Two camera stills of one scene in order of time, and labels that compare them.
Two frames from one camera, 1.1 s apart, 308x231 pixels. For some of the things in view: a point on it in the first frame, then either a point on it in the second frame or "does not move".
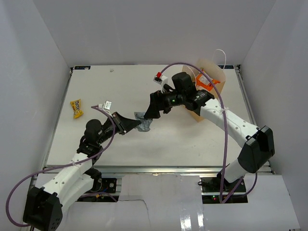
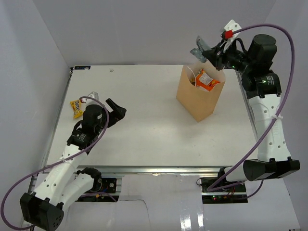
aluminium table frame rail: [139, 170] does not move
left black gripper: [123, 124] -> [117, 113]
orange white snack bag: [203, 83] does not move
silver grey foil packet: [145, 122] -> [198, 52]
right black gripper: [158, 103] -> [216, 57]
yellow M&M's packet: [76, 107] does not move
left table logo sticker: [82, 67] does not move
